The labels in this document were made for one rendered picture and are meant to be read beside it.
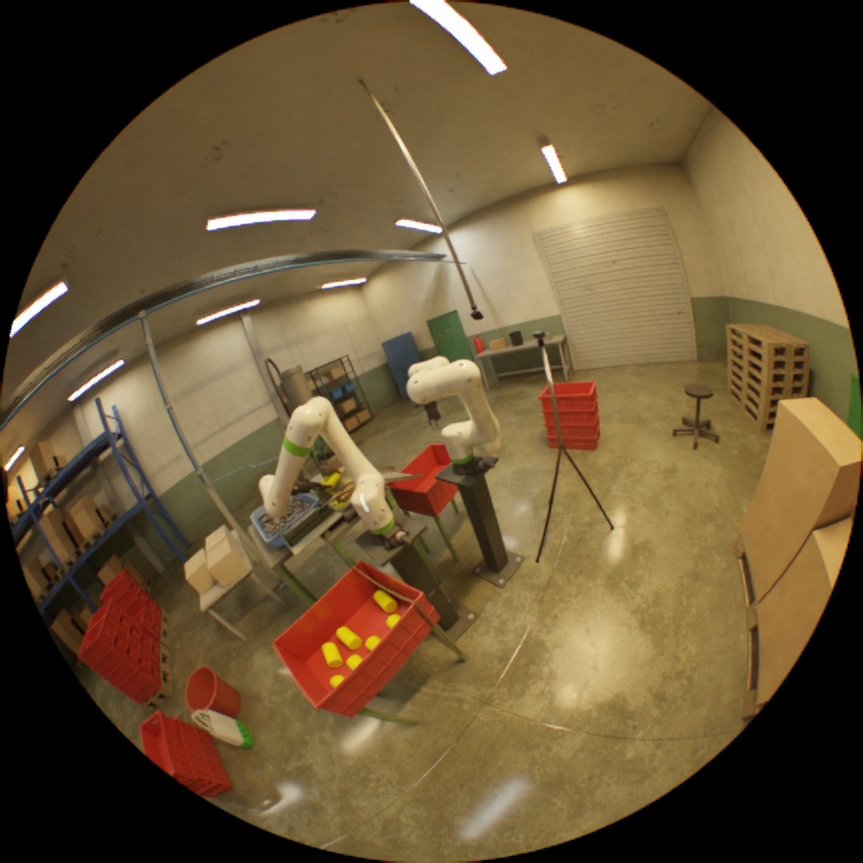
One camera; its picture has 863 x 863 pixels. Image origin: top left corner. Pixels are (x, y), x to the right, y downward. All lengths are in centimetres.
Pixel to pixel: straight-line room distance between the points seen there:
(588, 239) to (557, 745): 655
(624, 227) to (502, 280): 307
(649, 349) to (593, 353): 131
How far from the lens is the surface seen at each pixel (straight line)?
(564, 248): 595
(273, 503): 115
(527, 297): 609
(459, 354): 696
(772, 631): 180
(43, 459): 666
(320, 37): 274
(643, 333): 600
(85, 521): 624
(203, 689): 293
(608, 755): 167
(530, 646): 170
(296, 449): 96
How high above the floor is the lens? 162
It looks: 20 degrees down
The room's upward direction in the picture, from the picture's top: 21 degrees counter-clockwise
